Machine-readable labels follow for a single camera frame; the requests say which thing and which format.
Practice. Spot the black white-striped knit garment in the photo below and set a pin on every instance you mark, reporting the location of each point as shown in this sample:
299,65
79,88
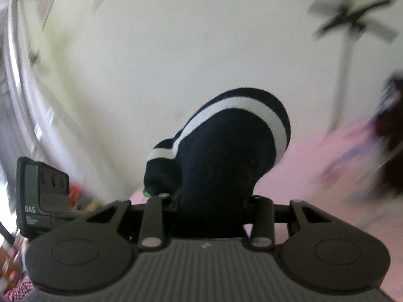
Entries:
220,170

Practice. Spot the ceiling fan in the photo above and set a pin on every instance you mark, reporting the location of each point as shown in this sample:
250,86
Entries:
346,37

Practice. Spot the red checked cloth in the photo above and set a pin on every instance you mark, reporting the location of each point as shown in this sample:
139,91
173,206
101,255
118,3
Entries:
20,291

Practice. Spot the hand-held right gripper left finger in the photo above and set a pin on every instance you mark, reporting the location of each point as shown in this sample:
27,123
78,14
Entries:
154,209

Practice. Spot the pink printed blanket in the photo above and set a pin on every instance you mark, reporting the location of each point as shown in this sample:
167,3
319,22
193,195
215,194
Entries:
314,170

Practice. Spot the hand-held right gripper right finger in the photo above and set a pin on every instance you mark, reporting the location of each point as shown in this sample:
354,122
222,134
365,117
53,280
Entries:
263,214

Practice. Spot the dark brown object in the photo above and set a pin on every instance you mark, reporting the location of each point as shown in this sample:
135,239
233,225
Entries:
392,125

